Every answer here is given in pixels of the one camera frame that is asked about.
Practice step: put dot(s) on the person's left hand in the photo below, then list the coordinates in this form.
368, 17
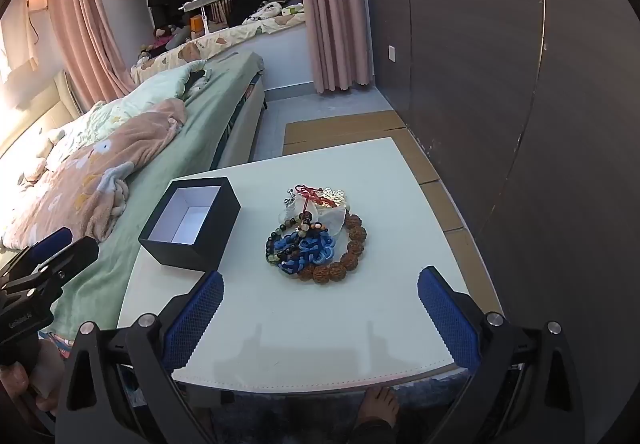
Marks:
12, 381

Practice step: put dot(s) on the printed window seat cushion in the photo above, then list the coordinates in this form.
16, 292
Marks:
225, 37

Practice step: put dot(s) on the pink fleece blanket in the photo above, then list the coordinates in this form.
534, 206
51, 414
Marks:
90, 174

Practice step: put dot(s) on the gold ornament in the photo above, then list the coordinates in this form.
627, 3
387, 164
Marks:
335, 196

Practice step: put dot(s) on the green bed sheet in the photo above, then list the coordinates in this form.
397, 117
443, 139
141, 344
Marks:
150, 204

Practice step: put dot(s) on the white wall socket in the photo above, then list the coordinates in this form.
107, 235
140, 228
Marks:
392, 53

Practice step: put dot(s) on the black gift box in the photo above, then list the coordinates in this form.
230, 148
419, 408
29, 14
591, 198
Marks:
175, 256

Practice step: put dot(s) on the person's foot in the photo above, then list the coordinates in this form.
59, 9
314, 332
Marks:
380, 404

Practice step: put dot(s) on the white pouch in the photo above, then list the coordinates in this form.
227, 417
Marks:
330, 216

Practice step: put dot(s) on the white hanging cloth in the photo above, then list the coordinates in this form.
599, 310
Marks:
17, 34

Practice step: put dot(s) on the cardboard sheet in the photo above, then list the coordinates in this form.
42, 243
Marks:
340, 129

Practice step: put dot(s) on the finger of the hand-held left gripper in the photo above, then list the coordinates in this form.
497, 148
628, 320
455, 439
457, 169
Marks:
75, 251
50, 241

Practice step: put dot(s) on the bed frame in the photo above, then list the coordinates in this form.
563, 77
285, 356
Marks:
245, 134

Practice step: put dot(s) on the pink curtain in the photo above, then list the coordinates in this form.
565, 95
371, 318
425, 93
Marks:
330, 14
85, 24

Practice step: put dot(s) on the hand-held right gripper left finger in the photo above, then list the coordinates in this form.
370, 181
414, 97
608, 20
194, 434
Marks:
195, 319

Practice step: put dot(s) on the white rack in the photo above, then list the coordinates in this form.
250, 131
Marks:
200, 4

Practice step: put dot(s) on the dark wardrobe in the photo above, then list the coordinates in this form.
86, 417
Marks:
475, 49

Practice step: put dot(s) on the light green quilt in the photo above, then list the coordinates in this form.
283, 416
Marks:
145, 92

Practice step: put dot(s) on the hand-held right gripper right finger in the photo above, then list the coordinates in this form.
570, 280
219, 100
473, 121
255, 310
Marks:
447, 319

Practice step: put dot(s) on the beige headboard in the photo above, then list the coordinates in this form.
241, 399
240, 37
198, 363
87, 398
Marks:
60, 94

